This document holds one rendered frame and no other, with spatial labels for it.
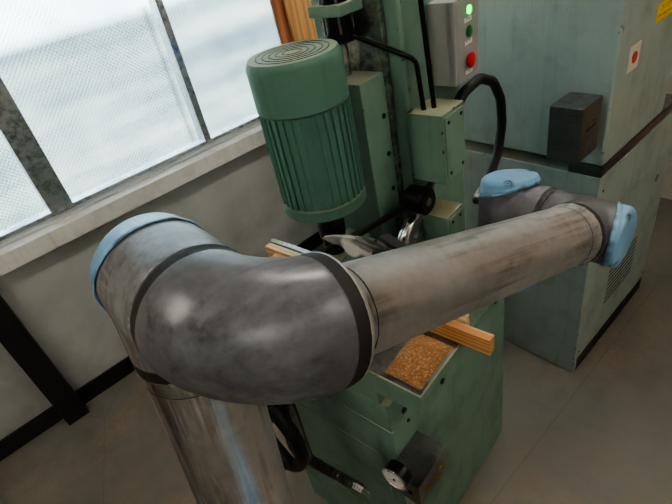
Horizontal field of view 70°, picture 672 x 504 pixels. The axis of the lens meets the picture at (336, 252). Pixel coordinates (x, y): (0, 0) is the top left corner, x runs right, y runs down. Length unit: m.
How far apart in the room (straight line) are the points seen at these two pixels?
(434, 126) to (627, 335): 1.60
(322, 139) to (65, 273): 1.64
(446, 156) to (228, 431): 0.71
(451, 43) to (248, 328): 0.82
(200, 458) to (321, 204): 0.55
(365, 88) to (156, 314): 0.70
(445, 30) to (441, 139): 0.21
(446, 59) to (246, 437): 0.81
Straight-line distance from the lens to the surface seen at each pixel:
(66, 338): 2.47
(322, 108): 0.87
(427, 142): 1.03
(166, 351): 0.37
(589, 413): 2.09
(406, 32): 1.01
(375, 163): 1.03
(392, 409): 1.09
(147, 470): 2.25
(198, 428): 0.52
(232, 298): 0.35
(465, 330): 1.01
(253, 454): 0.57
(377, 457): 1.29
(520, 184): 0.80
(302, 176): 0.92
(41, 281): 2.33
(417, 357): 0.98
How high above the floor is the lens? 1.66
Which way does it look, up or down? 35 degrees down
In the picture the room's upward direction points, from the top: 13 degrees counter-clockwise
